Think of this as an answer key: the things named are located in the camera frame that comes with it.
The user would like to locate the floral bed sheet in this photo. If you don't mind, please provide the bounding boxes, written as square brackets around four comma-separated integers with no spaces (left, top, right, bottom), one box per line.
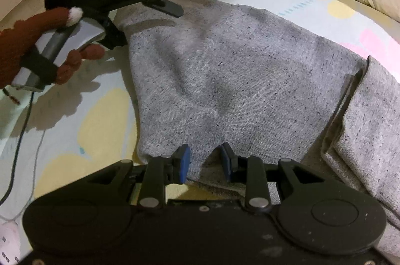
[0,0,400,254]

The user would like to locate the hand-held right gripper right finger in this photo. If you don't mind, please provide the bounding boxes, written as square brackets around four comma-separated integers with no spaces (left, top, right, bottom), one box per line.
[219,142,326,212]

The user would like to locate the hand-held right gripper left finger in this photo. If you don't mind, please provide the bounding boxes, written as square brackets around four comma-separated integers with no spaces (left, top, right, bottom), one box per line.
[84,144,191,211]

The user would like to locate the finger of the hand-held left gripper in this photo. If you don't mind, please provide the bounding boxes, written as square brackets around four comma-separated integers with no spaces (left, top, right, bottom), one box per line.
[142,0,184,18]

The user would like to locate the grey pants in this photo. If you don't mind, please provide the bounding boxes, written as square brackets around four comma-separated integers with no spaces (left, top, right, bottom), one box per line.
[116,0,400,229]

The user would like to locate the white power strip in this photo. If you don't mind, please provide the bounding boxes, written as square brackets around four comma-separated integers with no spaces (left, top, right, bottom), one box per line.
[0,219,21,257]

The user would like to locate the black cable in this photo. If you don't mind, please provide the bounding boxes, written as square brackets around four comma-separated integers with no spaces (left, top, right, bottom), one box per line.
[0,91,36,206]

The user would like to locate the white cable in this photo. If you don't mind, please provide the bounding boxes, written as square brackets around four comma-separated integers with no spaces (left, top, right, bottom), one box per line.
[11,138,44,220]

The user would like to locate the person's left hand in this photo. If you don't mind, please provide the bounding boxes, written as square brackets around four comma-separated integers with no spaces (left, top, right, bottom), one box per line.
[0,6,106,89]

